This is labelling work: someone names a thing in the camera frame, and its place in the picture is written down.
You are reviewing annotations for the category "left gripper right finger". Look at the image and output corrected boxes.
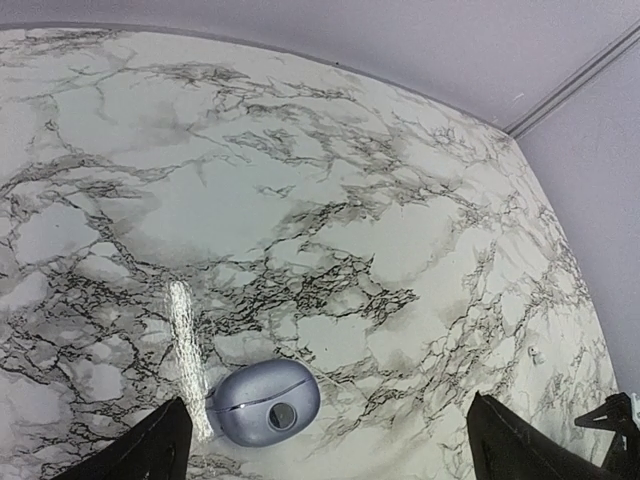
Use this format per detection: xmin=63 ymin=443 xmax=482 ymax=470
xmin=466 ymin=393 xmax=618 ymax=480

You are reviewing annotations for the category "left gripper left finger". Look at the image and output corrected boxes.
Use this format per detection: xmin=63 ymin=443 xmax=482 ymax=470
xmin=54 ymin=397 xmax=193 ymax=480

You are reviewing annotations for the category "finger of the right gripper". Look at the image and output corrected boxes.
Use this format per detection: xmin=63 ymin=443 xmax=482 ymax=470
xmin=574 ymin=392 xmax=639 ymax=479

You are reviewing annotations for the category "blue earbud charging case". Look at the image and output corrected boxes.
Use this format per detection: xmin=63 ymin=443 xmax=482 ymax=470
xmin=206 ymin=359 xmax=321 ymax=448

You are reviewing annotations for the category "white earbud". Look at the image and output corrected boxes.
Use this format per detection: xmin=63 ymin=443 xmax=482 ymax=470
xmin=528 ymin=346 xmax=545 ymax=365

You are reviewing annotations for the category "right aluminium corner post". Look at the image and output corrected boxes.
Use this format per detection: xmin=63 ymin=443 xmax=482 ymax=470
xmin=503 ymin=20 xmax=639 ymax=140

